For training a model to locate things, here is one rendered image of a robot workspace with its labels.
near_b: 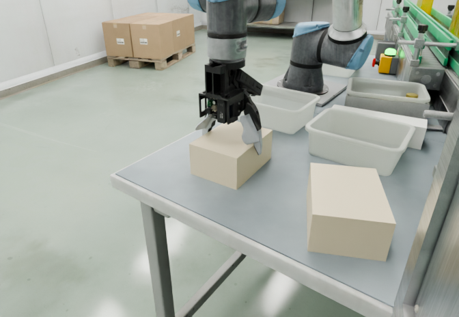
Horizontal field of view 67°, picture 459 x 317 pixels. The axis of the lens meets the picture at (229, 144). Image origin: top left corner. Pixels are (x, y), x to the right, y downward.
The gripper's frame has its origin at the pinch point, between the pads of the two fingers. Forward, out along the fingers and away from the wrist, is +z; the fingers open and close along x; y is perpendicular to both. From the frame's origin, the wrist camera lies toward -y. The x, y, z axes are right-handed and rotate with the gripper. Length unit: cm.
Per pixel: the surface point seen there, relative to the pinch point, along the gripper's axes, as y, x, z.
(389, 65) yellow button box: -102, 16, 1
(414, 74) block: -63, 29, -6
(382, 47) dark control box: -128, 8, -1
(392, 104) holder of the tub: -43, 26, -1
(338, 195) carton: 9.6, 26.7, -2.3
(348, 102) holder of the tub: -40.8, 14.8, -0.5
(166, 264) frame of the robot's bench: 11.8, -13.0, 33.4
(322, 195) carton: 11.3, 24.4, -2.3
